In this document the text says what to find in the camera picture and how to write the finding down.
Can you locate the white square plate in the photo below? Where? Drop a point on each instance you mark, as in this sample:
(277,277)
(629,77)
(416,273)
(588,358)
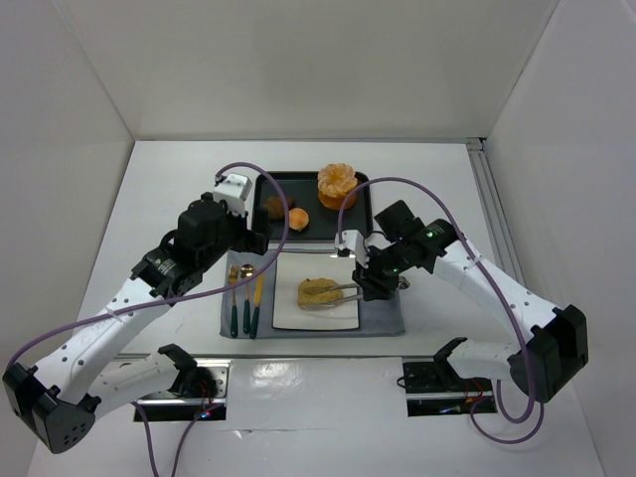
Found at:
(291,270)

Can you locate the gold knife green handle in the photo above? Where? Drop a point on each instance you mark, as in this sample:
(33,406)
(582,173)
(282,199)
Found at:
(257,301)

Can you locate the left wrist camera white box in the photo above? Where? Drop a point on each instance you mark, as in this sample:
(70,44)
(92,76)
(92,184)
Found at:
(233,190)

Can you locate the small round bun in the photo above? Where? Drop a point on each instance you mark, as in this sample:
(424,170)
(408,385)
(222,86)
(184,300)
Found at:
(298,219)

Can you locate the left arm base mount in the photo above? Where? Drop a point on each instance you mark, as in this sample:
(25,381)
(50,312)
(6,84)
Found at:
(206,396)

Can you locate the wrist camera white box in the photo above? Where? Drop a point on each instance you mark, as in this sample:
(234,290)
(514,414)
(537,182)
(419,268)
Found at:
(233,190)
(352,243)

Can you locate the gold spoon green handle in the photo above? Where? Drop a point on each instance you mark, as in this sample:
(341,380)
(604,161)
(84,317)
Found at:
(246,271)

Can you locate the gold fork green handle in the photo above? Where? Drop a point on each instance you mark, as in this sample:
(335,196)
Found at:
(233,280)

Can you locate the brown chocolate croissant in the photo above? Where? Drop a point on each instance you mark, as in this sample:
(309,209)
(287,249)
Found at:
(276,209)

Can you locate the large sugared orange brioche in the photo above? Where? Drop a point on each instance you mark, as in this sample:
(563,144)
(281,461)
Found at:
(334,183)

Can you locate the aluminium frame rail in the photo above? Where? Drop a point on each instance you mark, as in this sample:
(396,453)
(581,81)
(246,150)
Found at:
(497,224)

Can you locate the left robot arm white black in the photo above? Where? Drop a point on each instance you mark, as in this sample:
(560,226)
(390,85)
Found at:
(64,394)

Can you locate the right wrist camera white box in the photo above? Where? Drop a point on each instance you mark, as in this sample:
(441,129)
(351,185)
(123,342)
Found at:
(352,243)

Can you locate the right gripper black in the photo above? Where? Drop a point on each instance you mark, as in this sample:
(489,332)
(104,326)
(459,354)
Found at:
(371,280)

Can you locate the black baking tray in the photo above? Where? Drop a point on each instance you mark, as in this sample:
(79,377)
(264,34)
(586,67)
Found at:
(301,187)

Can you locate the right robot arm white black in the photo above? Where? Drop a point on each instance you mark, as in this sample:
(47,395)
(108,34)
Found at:
(549,345)

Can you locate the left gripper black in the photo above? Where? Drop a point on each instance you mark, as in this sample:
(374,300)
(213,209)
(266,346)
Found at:
(256,234)

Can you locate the grey cloth placemat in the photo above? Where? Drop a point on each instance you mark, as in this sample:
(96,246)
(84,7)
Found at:
(379,318)

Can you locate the seeded bread slice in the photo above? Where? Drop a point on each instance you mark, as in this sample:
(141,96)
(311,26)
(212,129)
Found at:
(317,292)

